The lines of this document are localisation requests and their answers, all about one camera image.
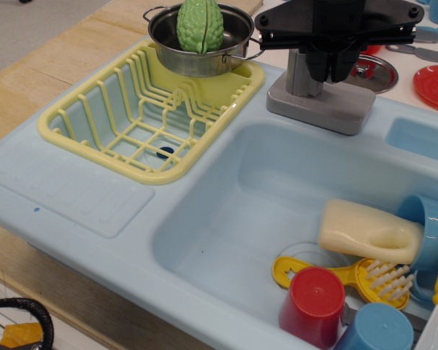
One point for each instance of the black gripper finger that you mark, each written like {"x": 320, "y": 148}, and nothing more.
{"x": 342, "y": 64}
{"x": 318, "y": 64}

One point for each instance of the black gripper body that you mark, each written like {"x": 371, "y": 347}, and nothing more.
{"x": 337, "y": 26}

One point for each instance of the steel pot lid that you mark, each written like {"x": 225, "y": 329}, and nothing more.
{"x": 373, "y": 73}

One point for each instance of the red upright cup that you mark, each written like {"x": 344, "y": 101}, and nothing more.
{"x": 372, "y": 50}

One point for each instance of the grey toy faucet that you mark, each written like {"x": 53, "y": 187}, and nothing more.
{"x": 338, "y": 107}

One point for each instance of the small steel pot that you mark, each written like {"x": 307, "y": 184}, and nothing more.
{"x": 238, "y": 30}

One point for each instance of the red plate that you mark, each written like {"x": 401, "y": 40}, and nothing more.
{"x": 425, "y": 82}

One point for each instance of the grey toy knife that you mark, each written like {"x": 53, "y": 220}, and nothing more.
{"x": 422, "y": 53}

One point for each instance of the green toy vegetable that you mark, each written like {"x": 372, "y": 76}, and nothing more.
{"x": 200, "y": 26}

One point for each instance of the blue cup in sink right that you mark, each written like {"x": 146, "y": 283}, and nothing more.
{"x": 424, "y": 211}

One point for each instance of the blue cup in sink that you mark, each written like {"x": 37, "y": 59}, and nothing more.
{"x": 375, "y": 326}
{"x": 424, "y": 211}

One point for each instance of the yellow dish drying rack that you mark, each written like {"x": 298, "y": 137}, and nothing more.
{"x": 143, "y": 121}

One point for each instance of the light blue toy sink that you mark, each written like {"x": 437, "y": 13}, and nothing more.
{"x": 198, "y": 251}

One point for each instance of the yellow dish brush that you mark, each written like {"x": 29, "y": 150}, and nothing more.
{"x": 375, "y": 281}

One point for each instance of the red cup in sink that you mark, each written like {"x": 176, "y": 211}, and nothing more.
{"x": 313, "y": 306}

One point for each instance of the blue cup in sink front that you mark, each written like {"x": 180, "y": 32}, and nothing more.
{"x": 375, "y": 326}

